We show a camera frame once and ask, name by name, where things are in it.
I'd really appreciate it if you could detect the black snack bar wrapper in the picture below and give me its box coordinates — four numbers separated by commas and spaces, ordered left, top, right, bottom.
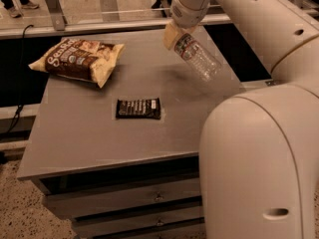
116, 99, 161, 120

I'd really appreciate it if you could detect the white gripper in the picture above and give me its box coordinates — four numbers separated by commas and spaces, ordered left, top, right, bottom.
163, 0, 210, 50

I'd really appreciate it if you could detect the grey drawer cabinet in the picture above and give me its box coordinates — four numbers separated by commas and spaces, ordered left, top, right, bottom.
17, 30, 240, 239

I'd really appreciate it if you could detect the metal guard rail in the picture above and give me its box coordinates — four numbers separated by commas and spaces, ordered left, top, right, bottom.
0, 0, 319, 40

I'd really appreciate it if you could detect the clear plastic water bottle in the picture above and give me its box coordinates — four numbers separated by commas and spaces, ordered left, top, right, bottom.
173, 33, 221, 82

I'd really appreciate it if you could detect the black hanging cable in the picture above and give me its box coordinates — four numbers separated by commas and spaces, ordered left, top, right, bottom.
6, 24, 36, 134

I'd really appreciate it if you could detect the brown and cream chip bag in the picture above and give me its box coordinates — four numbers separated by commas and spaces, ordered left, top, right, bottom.
29, 38, 125, 88

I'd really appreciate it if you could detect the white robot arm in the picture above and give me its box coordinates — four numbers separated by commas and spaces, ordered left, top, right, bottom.
171, 0, 319, 239

